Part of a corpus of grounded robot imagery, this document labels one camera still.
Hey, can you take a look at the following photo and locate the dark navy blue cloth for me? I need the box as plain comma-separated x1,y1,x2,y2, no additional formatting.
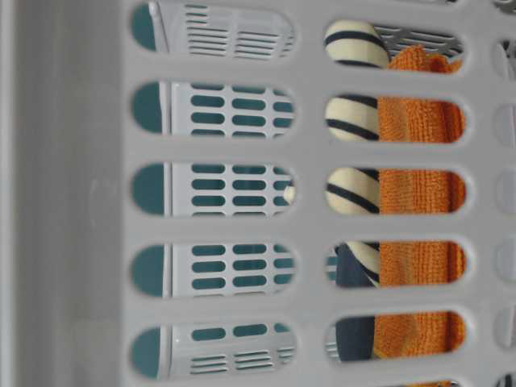
335,244,376,362

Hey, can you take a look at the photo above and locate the cream navy striped cloth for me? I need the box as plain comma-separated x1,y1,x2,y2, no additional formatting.
324,20,390,288

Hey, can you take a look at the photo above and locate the orange microfiber cloth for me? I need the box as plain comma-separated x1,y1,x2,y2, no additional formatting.
372,44,468,387

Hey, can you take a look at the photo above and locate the white plastic shopping basket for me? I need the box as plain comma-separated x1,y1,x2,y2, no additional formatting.
1,1,515,386

